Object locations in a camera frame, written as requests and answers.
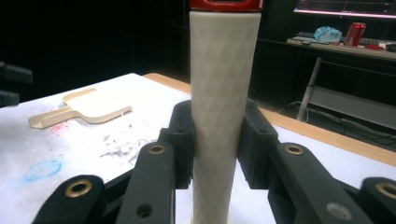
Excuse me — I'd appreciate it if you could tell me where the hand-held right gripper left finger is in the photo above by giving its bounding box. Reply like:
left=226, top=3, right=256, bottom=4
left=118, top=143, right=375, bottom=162
left=158, top=100, right=194, bottom=190

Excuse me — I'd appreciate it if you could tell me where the tangle of floor cables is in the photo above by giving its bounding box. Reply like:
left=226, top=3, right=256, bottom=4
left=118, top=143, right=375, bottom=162
left=279, top=101, right=396, bottom=147

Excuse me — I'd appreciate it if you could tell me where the white table cover sheet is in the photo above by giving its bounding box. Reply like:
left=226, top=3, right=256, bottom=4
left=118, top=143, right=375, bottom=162
left=0, top=73, right=396, bottom=224

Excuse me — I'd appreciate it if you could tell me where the cream hand brush red cap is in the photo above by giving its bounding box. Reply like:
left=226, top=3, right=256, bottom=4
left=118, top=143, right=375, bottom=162
left=188, top=0, right=265, bottom=224

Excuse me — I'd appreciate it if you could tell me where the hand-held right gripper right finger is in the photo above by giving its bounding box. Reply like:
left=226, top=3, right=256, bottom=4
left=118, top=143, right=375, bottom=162
left=237, top=98, right=280, bottom=190

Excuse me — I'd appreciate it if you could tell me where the red drink can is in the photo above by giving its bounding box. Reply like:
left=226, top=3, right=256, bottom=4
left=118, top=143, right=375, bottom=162
left=343, top=21, right=367, bottom=48

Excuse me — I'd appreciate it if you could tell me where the cream plastic dustpan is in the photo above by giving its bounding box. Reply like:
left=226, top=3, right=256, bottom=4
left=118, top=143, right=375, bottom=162
left=27, top=87, right=134, bottom=130

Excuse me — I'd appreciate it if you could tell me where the white metal desk frame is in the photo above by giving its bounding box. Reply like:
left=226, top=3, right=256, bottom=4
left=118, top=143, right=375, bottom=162
left=286, top=36, right=396, bottom=131

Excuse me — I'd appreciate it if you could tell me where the light blue crumpled cloth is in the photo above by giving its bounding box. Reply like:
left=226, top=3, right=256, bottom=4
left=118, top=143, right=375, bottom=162
left=313, top=26, right=343, bottom=44

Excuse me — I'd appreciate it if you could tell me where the pile of white paper scraps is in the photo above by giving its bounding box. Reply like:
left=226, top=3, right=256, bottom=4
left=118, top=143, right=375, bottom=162
left=99, top=118, right=163, bottom=164

